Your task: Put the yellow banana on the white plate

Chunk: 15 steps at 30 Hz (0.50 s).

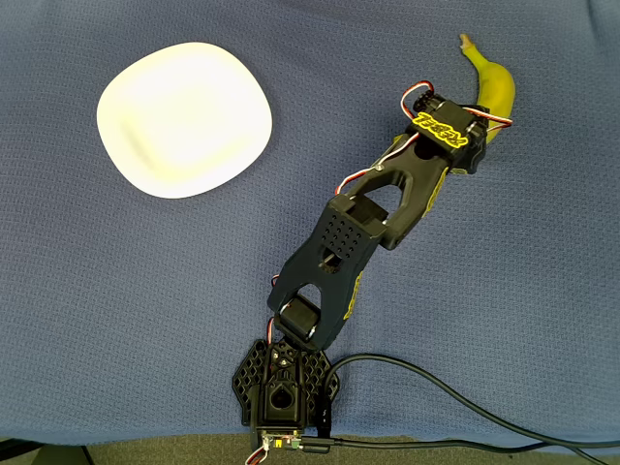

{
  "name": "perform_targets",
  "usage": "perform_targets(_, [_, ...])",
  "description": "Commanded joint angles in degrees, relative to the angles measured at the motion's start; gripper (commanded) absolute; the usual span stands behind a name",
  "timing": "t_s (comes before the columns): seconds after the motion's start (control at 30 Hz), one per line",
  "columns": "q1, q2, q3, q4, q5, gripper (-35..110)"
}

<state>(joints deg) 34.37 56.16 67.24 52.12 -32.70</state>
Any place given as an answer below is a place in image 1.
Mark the blue woven tablecloth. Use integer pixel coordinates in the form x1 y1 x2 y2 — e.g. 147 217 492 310
0 0 620 448

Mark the thick black looping cable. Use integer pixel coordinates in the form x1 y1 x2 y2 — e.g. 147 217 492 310
317 353 620 450

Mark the black tripod stand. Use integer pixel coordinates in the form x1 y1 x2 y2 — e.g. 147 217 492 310
0 438 93 465

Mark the white red wrist servo wire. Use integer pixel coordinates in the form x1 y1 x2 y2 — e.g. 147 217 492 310
400 81 514 131

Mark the white red forearm servo wire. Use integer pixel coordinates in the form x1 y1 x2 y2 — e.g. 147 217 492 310
335 134 420 196

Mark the yellow banana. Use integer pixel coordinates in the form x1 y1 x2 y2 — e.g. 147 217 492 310
457 32 517 146

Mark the white plate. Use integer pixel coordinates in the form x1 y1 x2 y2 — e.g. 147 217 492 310
95 41 273 200

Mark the thin black cable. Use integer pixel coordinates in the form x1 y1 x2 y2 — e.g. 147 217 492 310
299 435 620 464

